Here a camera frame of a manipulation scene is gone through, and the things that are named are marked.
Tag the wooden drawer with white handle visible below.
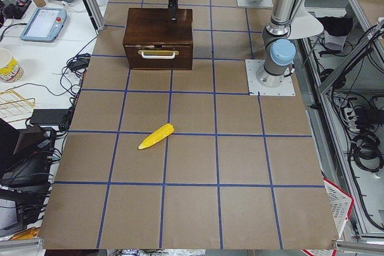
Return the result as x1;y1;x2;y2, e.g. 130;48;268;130
124;46;193;70

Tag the yellow corn cob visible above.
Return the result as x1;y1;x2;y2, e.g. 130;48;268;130
138;123;175;150

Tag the dark brown wooden drawer box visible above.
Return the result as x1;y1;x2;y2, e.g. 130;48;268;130
122;7;194;71

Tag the white chair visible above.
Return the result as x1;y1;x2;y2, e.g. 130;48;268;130
288;0;323;40

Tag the blue teach pendant near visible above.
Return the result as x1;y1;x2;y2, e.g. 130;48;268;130
20;8;67;43

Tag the yellow popcorn paper cup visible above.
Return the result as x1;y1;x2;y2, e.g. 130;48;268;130
0;48;24;83

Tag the white red plastic basket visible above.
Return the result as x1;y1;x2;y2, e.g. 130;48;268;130
323;178;354;238

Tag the gold wire rack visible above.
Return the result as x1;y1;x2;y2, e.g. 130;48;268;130
0;89;35;122

